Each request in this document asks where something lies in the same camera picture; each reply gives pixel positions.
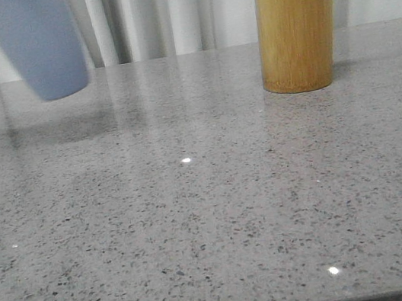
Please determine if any blue plastic cup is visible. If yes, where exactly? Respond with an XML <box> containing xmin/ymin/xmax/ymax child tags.
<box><xmin>0</xmin><ymin>0</ymin><xmax>89</xmax><ymax>101</ymax></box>

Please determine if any bamboo wooden cup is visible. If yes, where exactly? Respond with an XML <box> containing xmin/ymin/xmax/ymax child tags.
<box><xmin>255</xmin><ymin>0</ymin><xmax>333</xmax><ymax>94</ymax></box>

